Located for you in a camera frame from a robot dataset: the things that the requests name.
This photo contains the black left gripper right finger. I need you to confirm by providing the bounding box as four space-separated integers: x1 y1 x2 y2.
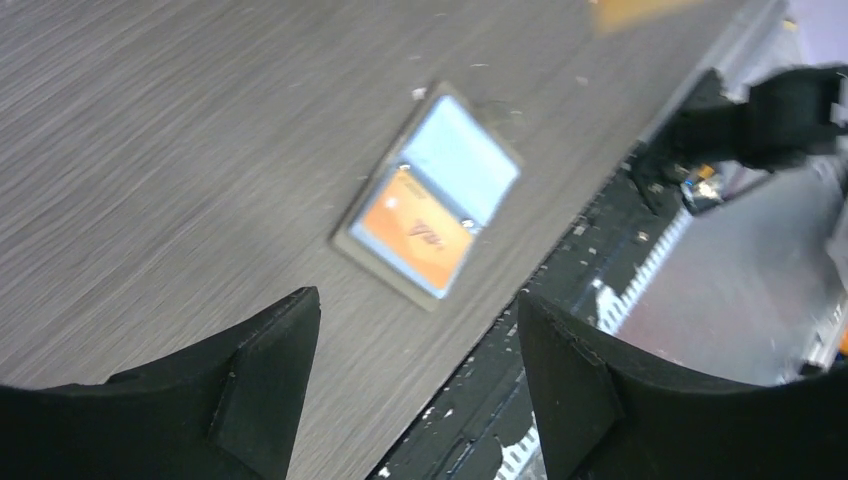
517 293 847 479

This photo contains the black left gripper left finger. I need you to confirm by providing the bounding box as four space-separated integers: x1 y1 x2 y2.
1 286 321 479

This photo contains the gold credit card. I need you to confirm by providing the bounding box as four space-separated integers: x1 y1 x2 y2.
589 0 699 34
359 170 473 290

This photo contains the taupe leather card holder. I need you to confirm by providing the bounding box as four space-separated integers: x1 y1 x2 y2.
331 80 523 311

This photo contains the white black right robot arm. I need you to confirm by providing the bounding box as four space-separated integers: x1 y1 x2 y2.
670 63 847 172

